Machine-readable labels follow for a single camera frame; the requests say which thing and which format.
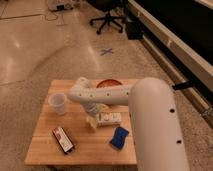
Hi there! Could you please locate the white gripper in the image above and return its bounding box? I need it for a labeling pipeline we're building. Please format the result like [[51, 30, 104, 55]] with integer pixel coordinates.
[[82, 102, 109, 130]]

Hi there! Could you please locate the clear plastic bottle white label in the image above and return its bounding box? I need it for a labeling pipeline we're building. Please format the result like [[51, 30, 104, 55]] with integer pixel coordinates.
[[97, 112, 122, 126]]

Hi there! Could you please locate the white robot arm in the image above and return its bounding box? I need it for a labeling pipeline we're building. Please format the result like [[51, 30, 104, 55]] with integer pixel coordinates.
[[68, 77, 190, 171]]

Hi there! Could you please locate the blue sponge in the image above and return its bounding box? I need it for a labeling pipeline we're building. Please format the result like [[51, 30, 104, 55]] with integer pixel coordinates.
[[110, 127, 129, 150]]

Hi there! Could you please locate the orange bowl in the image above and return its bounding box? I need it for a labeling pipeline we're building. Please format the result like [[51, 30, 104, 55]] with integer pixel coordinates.
[[96, 79, 122, 88]]

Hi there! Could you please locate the clear plastic cup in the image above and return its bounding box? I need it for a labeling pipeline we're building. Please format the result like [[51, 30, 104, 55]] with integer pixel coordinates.
[[48, 93, 67, 115]]

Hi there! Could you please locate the wooden table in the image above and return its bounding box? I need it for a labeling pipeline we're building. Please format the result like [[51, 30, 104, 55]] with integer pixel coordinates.
[[25, 80, 137, 166]]

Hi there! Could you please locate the black box under bench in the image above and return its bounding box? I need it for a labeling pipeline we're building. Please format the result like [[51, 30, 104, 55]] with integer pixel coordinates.
[[125, 20, 143, 40]]

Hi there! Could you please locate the black office chair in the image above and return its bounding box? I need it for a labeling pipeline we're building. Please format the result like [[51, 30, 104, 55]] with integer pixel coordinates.
[[86, 0, 125, 35]]

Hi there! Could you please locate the long workbench with black top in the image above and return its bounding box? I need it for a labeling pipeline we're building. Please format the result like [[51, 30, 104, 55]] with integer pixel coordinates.
[[127, 0, 213, 128]]

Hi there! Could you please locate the cables and device on floor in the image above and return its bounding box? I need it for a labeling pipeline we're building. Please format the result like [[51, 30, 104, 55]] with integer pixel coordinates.
[[44, 0, 84, 22]]

